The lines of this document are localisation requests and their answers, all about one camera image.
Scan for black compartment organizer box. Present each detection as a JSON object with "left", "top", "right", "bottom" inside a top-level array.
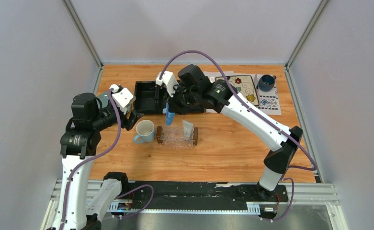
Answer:
[{"left": 133, "top": 80, "right": 205, "bottom": 115}]

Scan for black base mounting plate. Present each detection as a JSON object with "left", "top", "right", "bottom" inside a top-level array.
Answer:
[{"left": 111, "top": 181, "right": 290, "bottom": 219}]

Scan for patterned white placemat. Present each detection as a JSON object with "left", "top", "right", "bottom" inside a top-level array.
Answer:
[{"left": 204, "top": 70, "right": 282, "bottom": 116}]

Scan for knife beside plate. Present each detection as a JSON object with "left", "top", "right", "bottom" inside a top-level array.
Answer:
[{"left": 253, "top": 74, "right": 259, "bottom": 93}]

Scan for grey white toothpaste tube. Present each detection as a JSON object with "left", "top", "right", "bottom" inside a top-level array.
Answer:
[{"left": 182, "top": 120, "right": 194, "bottom": 141}]

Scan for aluminium frame rail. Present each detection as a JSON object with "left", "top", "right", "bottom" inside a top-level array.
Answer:
[{"left": 41, "top": 178, "right": 347, "bottom": 230}]

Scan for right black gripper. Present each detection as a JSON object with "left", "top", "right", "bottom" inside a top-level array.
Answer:
[{"left": 164, "top": 82, "right": 200, "bottom": 115}]

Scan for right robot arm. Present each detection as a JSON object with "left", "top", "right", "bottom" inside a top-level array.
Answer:
[{"left": 156, "top": 64, "right": 303, "bottom": 201}]

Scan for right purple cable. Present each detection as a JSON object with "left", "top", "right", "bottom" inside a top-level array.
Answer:
[{"left": 159, "top": 50, "right": 317, "bottom": 222}]

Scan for square floral plate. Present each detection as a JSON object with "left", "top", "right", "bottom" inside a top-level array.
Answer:
[{"left": 227, "top": 75, "right": 260, "bottom": 107}]

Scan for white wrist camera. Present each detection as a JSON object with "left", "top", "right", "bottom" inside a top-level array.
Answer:
[
  {"left": 155, "top": 71, "right": 178, "bottom": 97},
  {"left": 110, "top": 84, "right": 136, "bottom": 115}
]

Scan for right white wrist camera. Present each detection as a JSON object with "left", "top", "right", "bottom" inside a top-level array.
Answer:
[{"left": 155, "top": 71, "right": 178, "bottom": 97}]

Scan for light blue mug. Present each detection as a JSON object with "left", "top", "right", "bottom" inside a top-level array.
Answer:
[{"left": 133, "top": 120, "right": 155, "bottom": 144}]

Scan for purple cable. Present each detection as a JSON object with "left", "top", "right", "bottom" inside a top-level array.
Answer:
[
  {"left": 159, "top": 50, "right": 317, "bottom": 222},
  {"left": 59, "top": 89, "right": 154, "bottom": 230}
]

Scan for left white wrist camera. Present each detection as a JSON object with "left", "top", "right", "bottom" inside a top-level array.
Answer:
[{"left": 110, "top": 84, "right": 136, "bottom": 115}]

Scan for dark blue mug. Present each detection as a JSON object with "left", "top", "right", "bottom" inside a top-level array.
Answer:
[{"left": 258, "top": 74, "right": 276, "bottom": 92}]

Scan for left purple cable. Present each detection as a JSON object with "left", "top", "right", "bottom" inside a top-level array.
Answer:
[{"left": 59, "top": 89, "right": 154, "bottom": 230}]

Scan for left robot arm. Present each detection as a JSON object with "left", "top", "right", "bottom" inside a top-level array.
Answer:
[{"left": 50, "top": 86, "right": 142, "bottom": 230}]

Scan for clear glass tray wooden handles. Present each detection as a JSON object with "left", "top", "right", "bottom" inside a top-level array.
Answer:
[{"left": 145, "top": 126, "right": 199, "bottom": 150}]

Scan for blue toothpaste tube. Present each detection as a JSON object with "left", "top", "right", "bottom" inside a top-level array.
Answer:
[{"left": 165, "top": 102, "right": 175, "bottom": 126}]

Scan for grey blue round plate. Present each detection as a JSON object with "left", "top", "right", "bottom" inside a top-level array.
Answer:
[{"left": 97, "top": 91, "right": 114, "bottom": 108}]

